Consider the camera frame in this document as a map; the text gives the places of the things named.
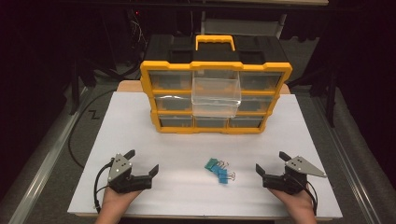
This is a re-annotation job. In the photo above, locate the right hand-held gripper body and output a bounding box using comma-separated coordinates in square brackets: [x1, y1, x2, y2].
[262, 156, 328, 196]

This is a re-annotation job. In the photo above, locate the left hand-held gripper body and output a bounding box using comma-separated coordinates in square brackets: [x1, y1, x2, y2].
[106, 153, 153, 194]

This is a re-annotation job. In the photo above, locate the green binder clip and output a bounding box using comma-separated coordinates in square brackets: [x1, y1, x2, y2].
[204, 158, 230, 172]

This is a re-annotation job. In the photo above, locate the transparent plastic drawer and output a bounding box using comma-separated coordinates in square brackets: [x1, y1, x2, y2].
[191, 69, 243, 119]

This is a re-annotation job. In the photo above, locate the person's right hand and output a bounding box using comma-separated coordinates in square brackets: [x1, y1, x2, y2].
[269, 186, 316, 217]

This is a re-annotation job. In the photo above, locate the person's left hand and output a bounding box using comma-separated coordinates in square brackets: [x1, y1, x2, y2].
[98, 186, 141, 218]

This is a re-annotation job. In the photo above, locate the black metal stand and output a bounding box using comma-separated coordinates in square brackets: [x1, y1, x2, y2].
[310, 62, 341, 129]
[68, 57, 98, 116]

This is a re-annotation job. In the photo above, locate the set of clear cabinet drawers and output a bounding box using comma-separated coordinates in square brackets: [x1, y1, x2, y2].
[148, 70, 284, 129]

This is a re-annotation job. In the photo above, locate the yellow black organizer cabinet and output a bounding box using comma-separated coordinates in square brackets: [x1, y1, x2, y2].
[139, 35, 293, 135]

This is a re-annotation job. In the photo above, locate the grey metal box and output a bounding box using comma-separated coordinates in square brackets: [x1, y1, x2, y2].
[200, 12, 288, 40]

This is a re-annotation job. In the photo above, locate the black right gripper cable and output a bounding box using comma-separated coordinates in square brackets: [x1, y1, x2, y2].
[297, 176, 319, 217]

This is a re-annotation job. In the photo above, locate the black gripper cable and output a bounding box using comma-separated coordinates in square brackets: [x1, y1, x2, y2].
[297, 176, 319, 217]
[93, 159, 115, 215]

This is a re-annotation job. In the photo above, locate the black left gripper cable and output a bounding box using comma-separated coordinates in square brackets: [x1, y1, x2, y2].
[93, 159, 115, 215]

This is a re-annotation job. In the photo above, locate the aluminium floor rail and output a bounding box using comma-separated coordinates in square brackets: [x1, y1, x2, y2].
[8, 87, 92, 224]
[313, 95, 378, 224]

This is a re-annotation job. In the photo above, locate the long black floor cable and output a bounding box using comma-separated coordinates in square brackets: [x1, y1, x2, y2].
[67, 89, 118, 169]

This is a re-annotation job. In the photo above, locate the bundle of thin wires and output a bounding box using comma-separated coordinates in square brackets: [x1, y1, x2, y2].
[129, 8, 148, 49]

